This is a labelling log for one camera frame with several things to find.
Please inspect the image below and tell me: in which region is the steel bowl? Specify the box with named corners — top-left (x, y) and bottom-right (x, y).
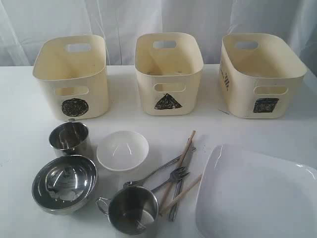
top-left (32, 155), bottom-right (99, 215)

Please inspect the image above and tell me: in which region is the white ceramic bowl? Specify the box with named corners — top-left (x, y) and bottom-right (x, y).
top-left (96, 131), bottom-right (149, 172)

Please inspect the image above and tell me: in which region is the cream bin with triangle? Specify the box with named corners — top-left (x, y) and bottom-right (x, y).
top-left (135, 32), bottom-right (204, 116)

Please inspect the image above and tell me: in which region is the short wooden chopstick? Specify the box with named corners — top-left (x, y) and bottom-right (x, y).
top-left (159, 174), bottom-right (203, 216)

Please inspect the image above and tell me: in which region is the steel fork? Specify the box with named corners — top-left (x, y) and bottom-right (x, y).
top-left (151, 167), bottom-right (190, 193)

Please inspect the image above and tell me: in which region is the cream bin with square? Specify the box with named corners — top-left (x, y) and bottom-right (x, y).
top-left (219, 33), bottom-right (307, 119)

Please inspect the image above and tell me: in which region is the steel table knife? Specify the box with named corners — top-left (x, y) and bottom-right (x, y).
top-left (168, 146), bottom-right (196, 222)

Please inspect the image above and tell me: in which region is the cream bin with circle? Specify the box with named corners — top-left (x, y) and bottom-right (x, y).
top-left (33, 35), bottom-right (109, 121)

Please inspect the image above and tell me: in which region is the white backdrop curtain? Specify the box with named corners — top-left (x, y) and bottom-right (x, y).
top-left (0, 0), bottom-right (317, 72)

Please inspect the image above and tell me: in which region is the long wooden chopstick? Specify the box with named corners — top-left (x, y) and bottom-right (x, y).
top-left (159, 130), bottom-right (196, 212)

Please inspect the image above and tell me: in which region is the steel cup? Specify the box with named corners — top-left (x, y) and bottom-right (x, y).
top-left (95, 186), bottom-right (159, 236)
top-left (49, 119), bottom-right (93, 159)

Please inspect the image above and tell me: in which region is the steel spoon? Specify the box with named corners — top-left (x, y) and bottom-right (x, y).
top-left (123, 156), bottom-right (181, 188)

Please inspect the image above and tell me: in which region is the white square plate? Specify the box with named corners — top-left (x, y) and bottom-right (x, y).
top-left (195, 144), bottom-right (317, 238)

